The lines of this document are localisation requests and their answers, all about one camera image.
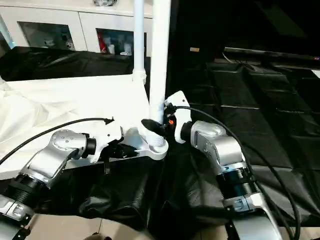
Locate black left wrist camera cable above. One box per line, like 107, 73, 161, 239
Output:
0, 116, 115, 166

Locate white plastic table top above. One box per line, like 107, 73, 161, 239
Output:
0, 73, 169, 181

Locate white plastic table leg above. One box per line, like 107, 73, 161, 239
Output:
132, 0, 147, 87
145, 0, 172, 151

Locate long grey metal bar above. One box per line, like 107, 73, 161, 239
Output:
223, 46, 320, 61

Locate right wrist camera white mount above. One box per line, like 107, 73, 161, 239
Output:
163, 91, 193, 145

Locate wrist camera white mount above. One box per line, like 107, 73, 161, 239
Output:
163, 91, 193, 145
92, 117, 125, 165

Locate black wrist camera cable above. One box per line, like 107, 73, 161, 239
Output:
0, 116, 115, 166
172, 106, 301, 240

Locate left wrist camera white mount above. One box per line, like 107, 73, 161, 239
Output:
92, 117, 125, 165

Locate black plastic mat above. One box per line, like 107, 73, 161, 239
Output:
0, 46, 320, 240

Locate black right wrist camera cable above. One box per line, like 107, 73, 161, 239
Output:
172, 106, 301, 240

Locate white cabinet with glass doors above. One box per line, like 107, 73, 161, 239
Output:
0, 0, 155, 57

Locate black case with yellow label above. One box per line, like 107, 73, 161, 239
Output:
172, 0, 226, 63

